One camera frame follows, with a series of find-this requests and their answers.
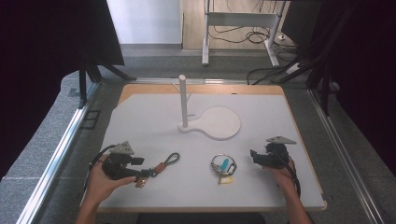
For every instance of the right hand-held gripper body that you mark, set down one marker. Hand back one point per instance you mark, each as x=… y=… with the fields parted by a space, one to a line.
x=275 y=157

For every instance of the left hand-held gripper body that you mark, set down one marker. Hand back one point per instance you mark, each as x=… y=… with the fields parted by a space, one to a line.
x=116 y=166

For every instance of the white key holder stand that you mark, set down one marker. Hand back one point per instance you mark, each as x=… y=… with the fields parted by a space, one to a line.
x=218 y=124

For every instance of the person's right hand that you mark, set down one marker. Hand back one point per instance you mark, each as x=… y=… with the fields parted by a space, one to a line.
x=285 y=175

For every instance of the person's left hand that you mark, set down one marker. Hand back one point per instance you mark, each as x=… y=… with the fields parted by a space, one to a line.
x=99 y=186

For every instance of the white table mat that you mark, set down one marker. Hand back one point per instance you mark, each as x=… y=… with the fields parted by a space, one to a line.
x=149 y=130

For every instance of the black stand legs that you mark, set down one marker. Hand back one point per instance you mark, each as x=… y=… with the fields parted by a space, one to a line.
x=82 y=84
x=325 y=90

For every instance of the white power strip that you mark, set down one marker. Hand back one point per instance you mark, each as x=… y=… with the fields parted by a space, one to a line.
x=294 y=68

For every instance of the black curtain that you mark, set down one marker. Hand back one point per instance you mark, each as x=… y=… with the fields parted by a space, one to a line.
x=364 y=77
x=46 y=62

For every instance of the aluminium rail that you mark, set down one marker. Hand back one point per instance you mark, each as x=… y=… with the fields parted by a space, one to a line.
x=345 y=155
x=56 y=152

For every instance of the white metal desk frame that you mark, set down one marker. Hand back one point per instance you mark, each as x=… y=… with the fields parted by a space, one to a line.
x=239 y=19

